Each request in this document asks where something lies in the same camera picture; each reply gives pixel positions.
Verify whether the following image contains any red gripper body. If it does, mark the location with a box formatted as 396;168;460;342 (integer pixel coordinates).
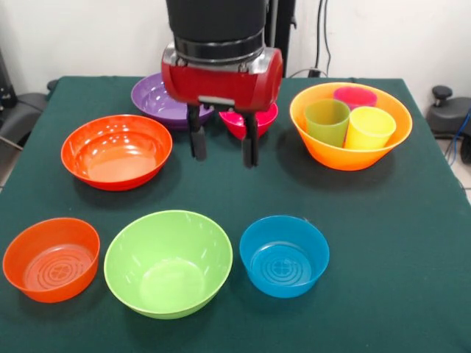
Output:
160;43;284;113

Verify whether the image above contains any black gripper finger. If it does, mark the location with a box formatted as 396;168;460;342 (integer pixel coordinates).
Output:
186;104;208;162
241;110;260;169

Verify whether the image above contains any pink bowl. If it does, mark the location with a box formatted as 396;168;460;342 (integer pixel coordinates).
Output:
219;102;279;140

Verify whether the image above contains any green cup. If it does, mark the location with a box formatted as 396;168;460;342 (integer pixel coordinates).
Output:
304;99;351;147

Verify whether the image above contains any large orange bowl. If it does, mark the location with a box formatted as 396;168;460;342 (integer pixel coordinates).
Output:
289;82;413;172

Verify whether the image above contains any purple cup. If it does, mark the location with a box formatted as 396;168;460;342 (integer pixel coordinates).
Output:
333;86;378;110

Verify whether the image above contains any yellow cup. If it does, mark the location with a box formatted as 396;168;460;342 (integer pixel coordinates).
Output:
344;106;397;151

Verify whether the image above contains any purple bowl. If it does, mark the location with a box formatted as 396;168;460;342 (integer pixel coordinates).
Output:
130;72;216;132

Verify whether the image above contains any dark green table cloth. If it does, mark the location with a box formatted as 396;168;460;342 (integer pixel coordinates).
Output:
0;75;471;353

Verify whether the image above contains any wide red bowl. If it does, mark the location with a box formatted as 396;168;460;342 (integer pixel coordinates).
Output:
60;114;174;192

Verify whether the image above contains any blue bowl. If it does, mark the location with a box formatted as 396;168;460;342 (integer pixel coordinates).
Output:
239;215;330;299

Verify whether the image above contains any green bowl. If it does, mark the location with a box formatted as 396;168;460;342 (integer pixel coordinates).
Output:
103;210;234;320

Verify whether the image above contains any small orange bowl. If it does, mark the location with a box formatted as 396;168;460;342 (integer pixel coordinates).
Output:
2;217;101;304

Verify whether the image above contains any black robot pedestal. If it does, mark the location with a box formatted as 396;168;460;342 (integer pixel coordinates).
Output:
169;0;298;78

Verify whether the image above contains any black hanging cable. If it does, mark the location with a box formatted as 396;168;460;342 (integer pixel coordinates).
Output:
315;0;333;77

